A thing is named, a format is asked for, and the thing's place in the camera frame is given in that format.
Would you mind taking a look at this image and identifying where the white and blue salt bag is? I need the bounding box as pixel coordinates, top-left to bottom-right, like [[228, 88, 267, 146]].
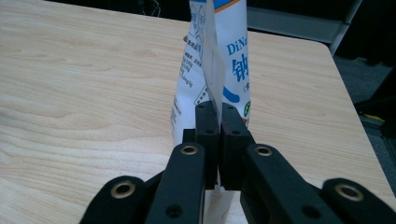
[[170, 0, 251, 224]]

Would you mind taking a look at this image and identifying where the black metal stand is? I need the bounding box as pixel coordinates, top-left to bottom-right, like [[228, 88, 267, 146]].
[[354, 66, 396, 138]]

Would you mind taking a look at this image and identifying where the white-framed background desk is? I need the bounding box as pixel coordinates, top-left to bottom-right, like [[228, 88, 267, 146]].
[[247, 0, 363, 56]]

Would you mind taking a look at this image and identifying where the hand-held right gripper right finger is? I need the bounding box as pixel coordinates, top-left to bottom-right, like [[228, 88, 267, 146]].
[[219, 104, 344, 224]]

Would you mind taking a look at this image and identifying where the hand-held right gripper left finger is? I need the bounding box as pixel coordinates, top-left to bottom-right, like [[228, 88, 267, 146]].
[[145, 101, 220, 224]]

